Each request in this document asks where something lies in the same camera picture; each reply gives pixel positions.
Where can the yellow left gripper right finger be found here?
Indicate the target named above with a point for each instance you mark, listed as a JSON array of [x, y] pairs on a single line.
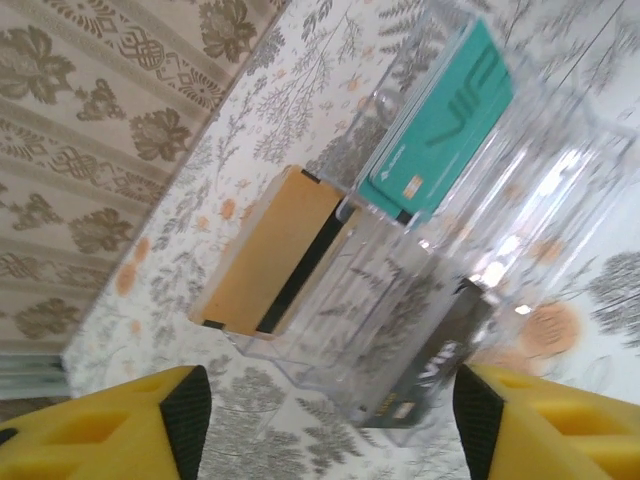
[[560, 435]]

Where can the gold plastic card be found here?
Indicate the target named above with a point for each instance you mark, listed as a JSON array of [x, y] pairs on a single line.
[[280, 250]]

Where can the black VIP card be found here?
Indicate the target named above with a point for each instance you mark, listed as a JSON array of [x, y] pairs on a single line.
[[440, 360]]

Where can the aluminium left side rail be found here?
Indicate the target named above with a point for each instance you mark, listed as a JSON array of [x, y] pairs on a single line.
[[30, 375]]

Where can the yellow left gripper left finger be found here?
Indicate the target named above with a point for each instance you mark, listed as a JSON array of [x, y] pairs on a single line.
[[100, 440]]

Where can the clear acrylic card stand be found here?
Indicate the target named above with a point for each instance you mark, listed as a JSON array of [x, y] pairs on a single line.
[[525, 210]]

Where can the teal plastic card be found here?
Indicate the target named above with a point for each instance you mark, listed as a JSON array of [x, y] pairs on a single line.
[[445, 135]]

